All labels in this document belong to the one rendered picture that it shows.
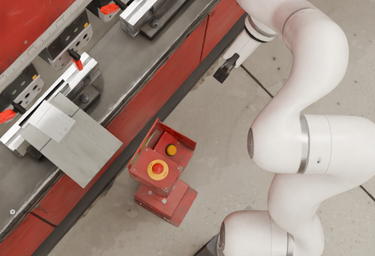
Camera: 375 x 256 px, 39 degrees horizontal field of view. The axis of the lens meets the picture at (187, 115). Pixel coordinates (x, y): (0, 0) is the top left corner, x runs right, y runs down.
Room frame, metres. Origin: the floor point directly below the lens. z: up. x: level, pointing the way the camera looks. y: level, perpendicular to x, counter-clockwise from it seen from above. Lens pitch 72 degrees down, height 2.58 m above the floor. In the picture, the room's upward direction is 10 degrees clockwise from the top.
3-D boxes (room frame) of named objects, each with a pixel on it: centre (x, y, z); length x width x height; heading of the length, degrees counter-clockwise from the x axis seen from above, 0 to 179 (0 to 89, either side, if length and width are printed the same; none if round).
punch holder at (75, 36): (0.60, 0.38, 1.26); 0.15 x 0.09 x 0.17; 151
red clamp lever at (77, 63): (0.56, 0.34, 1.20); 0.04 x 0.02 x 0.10; 61
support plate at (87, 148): (0.38, 0.34, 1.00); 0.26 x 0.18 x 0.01; 61
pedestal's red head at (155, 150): (0.42, 0.06, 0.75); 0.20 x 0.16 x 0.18; 159
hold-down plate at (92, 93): (0.46, 0.40, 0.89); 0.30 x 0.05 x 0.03; 151
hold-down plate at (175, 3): (0.95, 0.12, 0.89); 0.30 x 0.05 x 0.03; 151
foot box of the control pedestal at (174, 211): (0.41, 0.03, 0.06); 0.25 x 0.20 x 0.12; 69
